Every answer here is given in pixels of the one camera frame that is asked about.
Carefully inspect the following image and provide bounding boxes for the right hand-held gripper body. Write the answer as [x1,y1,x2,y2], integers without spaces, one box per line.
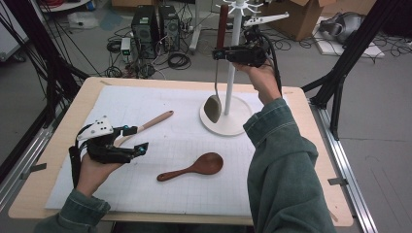
[226,12,291,68]

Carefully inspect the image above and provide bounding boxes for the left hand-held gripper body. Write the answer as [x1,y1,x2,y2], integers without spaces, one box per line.
[76,116,135,164]

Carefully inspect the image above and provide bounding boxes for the beige wooden spoon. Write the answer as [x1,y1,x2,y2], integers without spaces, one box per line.
[113,110,175,149]

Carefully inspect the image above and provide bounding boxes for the white utensil rack stand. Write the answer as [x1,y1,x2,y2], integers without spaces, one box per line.
[198,0,264,137]

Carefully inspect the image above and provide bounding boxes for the metal ladle with wooden handle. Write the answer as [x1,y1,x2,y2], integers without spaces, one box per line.
[203,3,229,124]

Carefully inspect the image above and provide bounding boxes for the dark brown wooden spoon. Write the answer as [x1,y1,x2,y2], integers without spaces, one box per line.
[156,151,224,183]

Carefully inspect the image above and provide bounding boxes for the person's right hand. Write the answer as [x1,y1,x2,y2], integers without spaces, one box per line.
[232,61,283,106]

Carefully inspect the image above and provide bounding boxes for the person's left hand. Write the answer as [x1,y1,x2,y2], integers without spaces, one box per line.
[76,153,124,198]

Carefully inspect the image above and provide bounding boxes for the white stand leg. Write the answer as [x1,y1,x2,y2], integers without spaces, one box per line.
[189,0,203,54]

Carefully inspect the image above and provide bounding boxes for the black computer tower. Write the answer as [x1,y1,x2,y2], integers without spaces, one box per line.
[157,4,181,52]
[130,4,159,60]

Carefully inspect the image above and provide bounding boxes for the large cardboard box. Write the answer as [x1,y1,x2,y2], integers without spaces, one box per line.
[264,0,378,42]

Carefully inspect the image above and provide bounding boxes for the white grid mat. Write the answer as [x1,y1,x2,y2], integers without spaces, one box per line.
[45,84,291,218]

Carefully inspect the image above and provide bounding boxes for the power supply box with green display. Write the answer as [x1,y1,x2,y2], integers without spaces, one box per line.
[120,37,132,56]

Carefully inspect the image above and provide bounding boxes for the brown cardboard box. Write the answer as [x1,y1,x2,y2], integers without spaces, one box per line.
[111,0,154,8]

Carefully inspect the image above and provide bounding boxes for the clear plastic bag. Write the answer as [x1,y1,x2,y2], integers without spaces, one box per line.
[67,12,100,30]

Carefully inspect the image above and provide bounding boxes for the white board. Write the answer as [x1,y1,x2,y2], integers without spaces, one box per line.
[312,16,387,59]

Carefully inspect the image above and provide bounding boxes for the white cabinet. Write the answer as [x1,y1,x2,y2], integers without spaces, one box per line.
[0,0,28,62]

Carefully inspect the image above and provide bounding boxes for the round white table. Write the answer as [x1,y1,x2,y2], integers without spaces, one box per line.
[38,0,91,14]

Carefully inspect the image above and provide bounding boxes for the right hand-held gripper black cable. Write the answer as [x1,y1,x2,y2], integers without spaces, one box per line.
[258,32,284,96]

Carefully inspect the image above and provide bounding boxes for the hand-held gripper black cable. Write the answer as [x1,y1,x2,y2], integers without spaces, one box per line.
[68,124,95,188]
[258,32,284,96]

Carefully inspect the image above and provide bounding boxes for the coil of black cable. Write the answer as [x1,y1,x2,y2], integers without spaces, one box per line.
[106,40,122,54]
[167,51,192,71]

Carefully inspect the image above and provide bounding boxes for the left hand-held gripper black cable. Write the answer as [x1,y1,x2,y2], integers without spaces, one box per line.
[68,124,95,188]

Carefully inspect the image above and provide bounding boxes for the loose black floor cables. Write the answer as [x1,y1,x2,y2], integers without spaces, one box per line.
[273,28,312,51]

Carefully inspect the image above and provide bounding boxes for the grey metal bracket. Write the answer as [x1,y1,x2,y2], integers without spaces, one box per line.
[19,162,48,181]
[327,177,349,187]

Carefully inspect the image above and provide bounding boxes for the aluminium rail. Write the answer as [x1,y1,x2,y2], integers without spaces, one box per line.
[0,125,54,212]
[310,103,378,233]

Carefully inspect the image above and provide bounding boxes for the black metal frame with cables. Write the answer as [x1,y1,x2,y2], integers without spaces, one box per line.
[0,0,90,129]

